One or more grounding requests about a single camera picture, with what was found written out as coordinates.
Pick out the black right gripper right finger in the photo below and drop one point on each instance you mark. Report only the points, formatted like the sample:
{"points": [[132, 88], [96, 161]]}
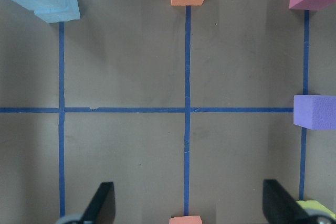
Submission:
{"points": [[279, 207]]}

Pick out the yellow block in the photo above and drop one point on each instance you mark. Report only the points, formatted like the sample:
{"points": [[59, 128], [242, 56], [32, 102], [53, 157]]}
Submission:
{"points": [[314, 207]]}

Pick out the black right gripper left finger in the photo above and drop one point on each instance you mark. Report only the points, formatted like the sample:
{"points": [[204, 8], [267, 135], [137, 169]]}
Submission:
{"points": [[101, 209]]}

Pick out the orange block inner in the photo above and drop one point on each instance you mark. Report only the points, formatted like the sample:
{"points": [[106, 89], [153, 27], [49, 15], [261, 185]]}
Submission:
{"points": [[186, 220]]}

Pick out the purple block near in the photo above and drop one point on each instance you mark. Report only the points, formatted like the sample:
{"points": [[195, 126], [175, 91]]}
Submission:
{"points": [[314, 112]]}

